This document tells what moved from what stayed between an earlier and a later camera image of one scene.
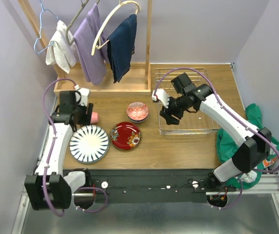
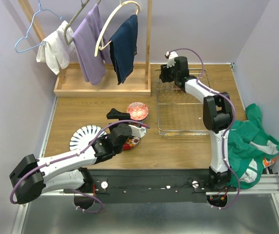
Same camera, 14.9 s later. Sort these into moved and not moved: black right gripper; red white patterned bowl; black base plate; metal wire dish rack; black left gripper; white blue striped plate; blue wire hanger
Moved: blue wire hanger; black left gripper; black right gripper
Not moved: metal wire dish rack; black base plate; red white patterned bowl; white blue striped plate
